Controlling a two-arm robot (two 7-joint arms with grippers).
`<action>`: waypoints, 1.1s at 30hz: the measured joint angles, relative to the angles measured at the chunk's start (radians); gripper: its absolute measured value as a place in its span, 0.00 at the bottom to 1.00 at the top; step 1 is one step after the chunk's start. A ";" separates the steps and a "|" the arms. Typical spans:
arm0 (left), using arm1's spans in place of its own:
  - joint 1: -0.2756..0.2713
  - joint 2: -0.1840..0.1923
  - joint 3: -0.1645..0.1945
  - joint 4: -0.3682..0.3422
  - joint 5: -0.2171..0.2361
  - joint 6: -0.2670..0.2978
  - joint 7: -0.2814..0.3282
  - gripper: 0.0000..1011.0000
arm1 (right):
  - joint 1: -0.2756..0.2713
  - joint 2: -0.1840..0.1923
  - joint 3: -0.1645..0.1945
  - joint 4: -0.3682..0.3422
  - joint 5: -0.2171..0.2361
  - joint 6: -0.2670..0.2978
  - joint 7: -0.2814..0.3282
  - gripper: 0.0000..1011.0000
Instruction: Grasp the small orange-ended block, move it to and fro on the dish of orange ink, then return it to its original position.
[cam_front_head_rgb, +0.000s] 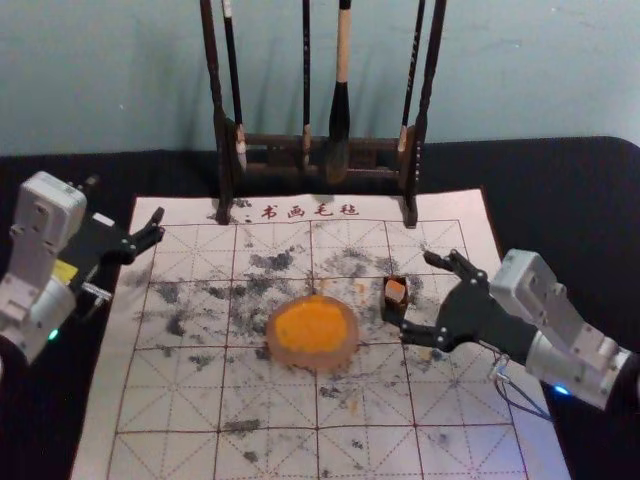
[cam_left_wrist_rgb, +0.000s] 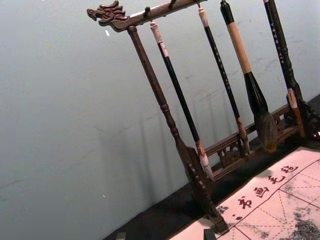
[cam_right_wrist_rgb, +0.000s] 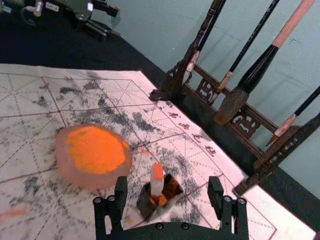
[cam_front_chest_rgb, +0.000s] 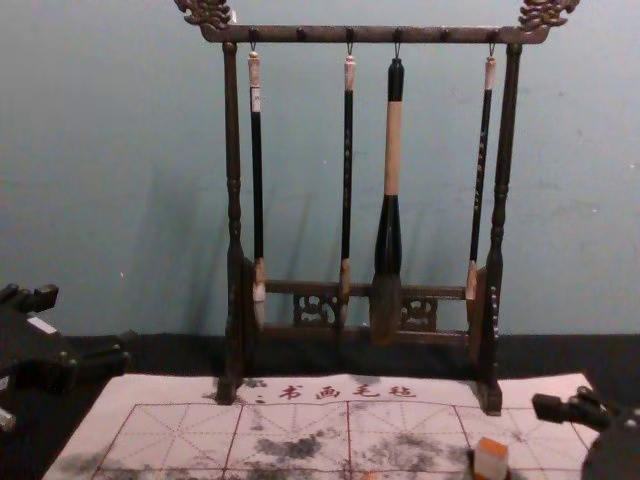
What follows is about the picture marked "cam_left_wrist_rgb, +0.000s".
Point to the slim black brush, amber ferrule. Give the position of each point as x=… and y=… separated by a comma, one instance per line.
x=278, y=50

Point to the white felt mat, red grid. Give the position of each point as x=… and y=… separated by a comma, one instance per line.
x=275, y=212

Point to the small black block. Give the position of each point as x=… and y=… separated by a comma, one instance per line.
x=209, y=235

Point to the slim black brush, white cap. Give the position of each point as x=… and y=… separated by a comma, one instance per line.
x=223, y=75
x=182, y=100

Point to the dark carved wooden brush rack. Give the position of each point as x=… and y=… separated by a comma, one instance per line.
x=110, y=13

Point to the black table cloth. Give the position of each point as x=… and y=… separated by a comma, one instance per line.
x=160, y=212

